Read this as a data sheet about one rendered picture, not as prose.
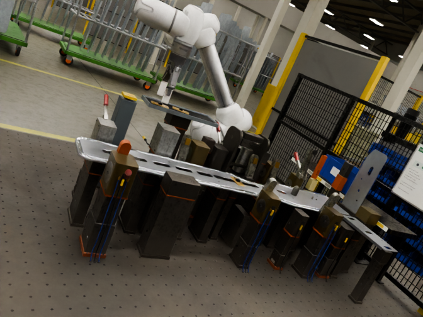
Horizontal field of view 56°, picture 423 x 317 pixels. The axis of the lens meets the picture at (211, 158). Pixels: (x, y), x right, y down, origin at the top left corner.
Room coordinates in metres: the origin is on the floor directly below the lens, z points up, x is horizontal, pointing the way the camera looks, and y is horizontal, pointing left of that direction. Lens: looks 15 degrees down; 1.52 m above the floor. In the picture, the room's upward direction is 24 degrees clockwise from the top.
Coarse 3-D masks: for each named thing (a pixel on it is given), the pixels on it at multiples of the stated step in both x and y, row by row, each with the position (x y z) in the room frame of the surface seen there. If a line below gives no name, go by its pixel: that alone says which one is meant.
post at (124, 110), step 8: (120, 96) 1.73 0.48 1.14; (120, 104) 1.70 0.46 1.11; (128, 104) 1.71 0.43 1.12; (136, 104) 1.73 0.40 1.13; (120, 112) 1.70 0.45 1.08; (128, 112) 1.72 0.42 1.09; (112, 120) 1.73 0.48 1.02; (120, 120) 1.71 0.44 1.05; (128, 120) 1.73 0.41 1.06; (120, 128) 1.72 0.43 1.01; (120, 136) 1.72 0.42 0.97; (104, 168) 1.71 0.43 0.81
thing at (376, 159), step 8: (376, 152) 2.09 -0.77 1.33; (368, 160) 2.11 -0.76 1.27; (376, 160) 2.07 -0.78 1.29; (384, 160) 2.04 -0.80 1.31; (360, 168) 2.12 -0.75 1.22; (368, 168) 2.09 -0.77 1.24; (376, 168) 2.05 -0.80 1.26; (360, 176) 2.11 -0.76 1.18; (368, 176) 2.07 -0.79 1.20; (376, 176) 2.03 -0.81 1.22; (352, 184) 2.12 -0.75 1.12; (360, 184) 2.09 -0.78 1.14; (368, 184) 2.05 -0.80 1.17; (352, 192) 2.10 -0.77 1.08; (360, 192) 2.06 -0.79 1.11; (344, 200) 2.12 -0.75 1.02; (352, 200) 2.08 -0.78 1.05; (360, 200) 2.05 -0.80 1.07; (352, 208) 2.06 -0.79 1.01
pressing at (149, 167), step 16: (80, 144) 1.37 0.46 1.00; (96, 144) 1.43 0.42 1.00; (112, 144) 1.49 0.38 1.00; (96, 160) 1.29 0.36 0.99; (160, 160) 1.55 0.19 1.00; (176, 160) 1.63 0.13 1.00; (224, 176) 1.71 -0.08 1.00; (240, 192) 1.62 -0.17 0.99; (256, 192) 1.68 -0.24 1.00; (288, 192) 1.88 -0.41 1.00; (304, 192) 2.00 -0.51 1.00; (304, 208) 1.78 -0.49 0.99; (336, 208) 1.97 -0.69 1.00
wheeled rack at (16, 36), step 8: (32, 0) 6.49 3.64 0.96; (16, 16) 7.99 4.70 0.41; (32, 16) 6.53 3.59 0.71; (16, 24) 7.96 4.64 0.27; (0, 32) 6.42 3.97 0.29; (8, 32) 6.71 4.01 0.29; (16, 32) 7.03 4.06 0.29; (8, 40) 6.37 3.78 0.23; (16, 40) 6.44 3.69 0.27; (24, 40) 6.60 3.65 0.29; (16, 48) 6.52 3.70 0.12
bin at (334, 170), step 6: (330, 156) 2.51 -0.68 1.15; (330, 162) 2.43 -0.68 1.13; (336, 162) 2.39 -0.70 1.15; (342, 162) 2.56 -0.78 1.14; (324, 168) 2.46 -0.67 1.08; (330, 168) 2.41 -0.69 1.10; (336, 168) 2.37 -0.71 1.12; (354, 168) 2.47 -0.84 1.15; (324, 174) 2.43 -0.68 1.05; (330, 174) 2.39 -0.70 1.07; (336, 174) 2.35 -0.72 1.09; (354, 174) 2.23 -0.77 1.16; (330, 180) 2.37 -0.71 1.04; (348, 180) 2.25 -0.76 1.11; (348, 186) 2.23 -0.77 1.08
